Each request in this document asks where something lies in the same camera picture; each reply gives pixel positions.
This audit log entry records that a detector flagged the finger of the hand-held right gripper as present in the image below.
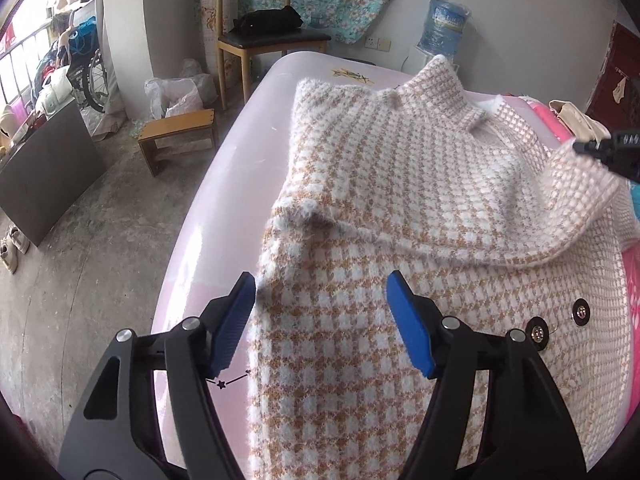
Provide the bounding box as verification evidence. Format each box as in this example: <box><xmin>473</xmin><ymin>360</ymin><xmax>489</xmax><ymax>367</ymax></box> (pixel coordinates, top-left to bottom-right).
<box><xmin>572</xmin><ymin>129</ymin><xmax>640</xmax><ymax>181</ymax></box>

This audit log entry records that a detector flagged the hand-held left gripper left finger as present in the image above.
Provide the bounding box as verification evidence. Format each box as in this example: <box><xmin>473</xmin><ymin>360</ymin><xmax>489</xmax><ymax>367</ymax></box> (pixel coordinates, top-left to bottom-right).
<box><xmin>57</xmin><ymin>271</ymin><xmax>257</xmax><ymax>480</ymax></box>

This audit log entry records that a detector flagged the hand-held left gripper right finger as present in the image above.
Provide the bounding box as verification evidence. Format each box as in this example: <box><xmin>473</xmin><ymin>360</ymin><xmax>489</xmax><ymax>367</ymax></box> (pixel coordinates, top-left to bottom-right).
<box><xmin>386</xmin><ymin>270</ymin><xmax>588</xmax><ymax>480</ymax></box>

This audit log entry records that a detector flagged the beige white houndstooth coat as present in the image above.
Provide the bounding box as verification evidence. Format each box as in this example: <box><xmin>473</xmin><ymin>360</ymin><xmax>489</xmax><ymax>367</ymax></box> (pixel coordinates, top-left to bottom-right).
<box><xmin>245</xmin><ymin>54</ymin><xmax>638</xmax><ymax>480</ymax></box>

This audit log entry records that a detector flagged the beige garment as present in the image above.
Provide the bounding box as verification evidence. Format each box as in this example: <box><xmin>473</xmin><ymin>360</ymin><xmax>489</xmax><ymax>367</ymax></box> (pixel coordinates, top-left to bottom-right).
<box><xmin>549</xmin><ymin>100</ymin><xmax>613</xmax><ymax>143</ymax></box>

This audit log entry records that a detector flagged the dark red door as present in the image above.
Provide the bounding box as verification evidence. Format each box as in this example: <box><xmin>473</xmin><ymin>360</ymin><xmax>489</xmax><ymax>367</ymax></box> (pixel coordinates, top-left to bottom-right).
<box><xmin>585</xmin><ymin>21</ymin><xmax>640</xmax><ymax>133</ymax></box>

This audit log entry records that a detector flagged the blue water bottle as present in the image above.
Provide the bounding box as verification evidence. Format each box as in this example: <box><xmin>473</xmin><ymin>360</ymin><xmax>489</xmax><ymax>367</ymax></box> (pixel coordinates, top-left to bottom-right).
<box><xmin>419</xmin><ymin>0</ymin><xmax>472</xmax><ymax>63</ymax></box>

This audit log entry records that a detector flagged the small wooden stool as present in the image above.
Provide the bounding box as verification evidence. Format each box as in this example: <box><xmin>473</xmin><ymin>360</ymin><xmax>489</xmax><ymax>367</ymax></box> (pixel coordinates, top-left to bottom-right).
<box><xmin>137</xmin><ymin>108</ymin><xmax>219</xmax><ymax>177</ymax></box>

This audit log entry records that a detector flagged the white water dispenser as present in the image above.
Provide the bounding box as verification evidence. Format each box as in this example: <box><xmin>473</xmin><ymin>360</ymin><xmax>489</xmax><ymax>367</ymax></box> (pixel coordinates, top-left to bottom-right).
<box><xmin>402</xmin><ymin>45</ymin><xmax>463</xmax><ymax>73</ymax></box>

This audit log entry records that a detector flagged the white plastic bag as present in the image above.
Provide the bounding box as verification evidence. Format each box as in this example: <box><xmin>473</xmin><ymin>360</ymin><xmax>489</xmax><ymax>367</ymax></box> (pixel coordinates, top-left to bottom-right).
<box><xmin>144</xmin><ymin>58</ymin><xmax>218</xmax><ymax>121</ymax></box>

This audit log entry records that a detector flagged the dark grey board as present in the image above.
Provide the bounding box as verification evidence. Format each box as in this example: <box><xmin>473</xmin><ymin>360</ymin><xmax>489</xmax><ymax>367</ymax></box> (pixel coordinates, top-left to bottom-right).
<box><xmin>0</xmin><ymin>101</ymin><xmax>107</xmax><ymax>247</ymax></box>

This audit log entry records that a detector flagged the wooden chair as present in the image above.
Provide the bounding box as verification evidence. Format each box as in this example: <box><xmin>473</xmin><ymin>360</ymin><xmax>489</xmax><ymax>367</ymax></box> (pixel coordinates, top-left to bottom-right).
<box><xmin>210</xmin><ymin>0</ymin><xmax>333</xmax><ymax>111</ymax></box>

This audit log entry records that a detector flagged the wheelchair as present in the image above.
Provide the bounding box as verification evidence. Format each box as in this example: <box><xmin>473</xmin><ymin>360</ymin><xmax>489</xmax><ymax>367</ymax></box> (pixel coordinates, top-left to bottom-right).
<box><xmin>62</xmin><ymin>22</ymin><xmax>108</xmax><ymax>113</ymax></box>

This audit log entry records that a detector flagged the teal floral cloth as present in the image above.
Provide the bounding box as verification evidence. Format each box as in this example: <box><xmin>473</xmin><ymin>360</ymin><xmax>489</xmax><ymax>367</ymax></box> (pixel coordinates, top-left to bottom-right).
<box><xmin>195</xmin><ymin>0</ymin><xmax>423</xmax><ymax>45</ymax></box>

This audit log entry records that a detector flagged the black bag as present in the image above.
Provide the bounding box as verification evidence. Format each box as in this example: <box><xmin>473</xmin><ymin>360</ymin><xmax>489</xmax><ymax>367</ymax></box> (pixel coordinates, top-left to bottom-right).
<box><xmin>232</xmin><ymin>5</ymin><xmax>305</xmax><ymax>36</ymax></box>

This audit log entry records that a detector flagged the metal window railing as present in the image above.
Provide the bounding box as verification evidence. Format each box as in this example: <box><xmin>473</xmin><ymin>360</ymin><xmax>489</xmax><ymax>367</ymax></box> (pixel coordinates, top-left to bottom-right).
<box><xmin>0</xmin><ymin>7</ymin><xmax>61</xmax><ymax>111</ymax></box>

